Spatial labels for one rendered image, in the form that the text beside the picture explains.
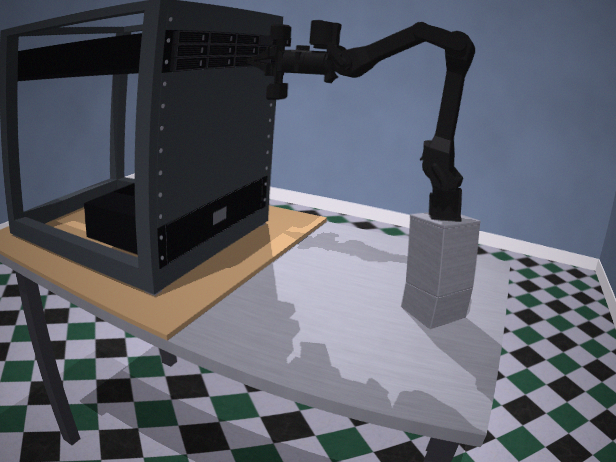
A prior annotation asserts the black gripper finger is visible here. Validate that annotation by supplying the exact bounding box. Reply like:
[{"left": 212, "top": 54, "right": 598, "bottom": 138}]
[
  {"left": 246, "top": 61, "right": 275, "bottom": 76},
  {"left": 246, "top": 46, "right": 276, "bottom": 61}
]

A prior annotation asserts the black server rack frame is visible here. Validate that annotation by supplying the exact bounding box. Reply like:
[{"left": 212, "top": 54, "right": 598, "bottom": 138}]
[{"left": 0, "top": 0, "right": 283, "bottom": 296}]

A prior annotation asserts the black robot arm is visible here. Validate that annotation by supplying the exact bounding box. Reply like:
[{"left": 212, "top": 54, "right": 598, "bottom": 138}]
[{"left": 304, "top": 20, "right": 475, "bottom": 222}]

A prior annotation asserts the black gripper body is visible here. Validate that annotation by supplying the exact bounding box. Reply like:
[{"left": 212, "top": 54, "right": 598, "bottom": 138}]
[{"left": 266, "top": 24, "right": 309, "bottom": 100}]

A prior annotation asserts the tan flat board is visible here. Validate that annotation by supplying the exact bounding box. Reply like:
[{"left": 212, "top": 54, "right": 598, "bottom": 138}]
[{"left": 0, "top": 206, "right": 327, "bottom": 340}]

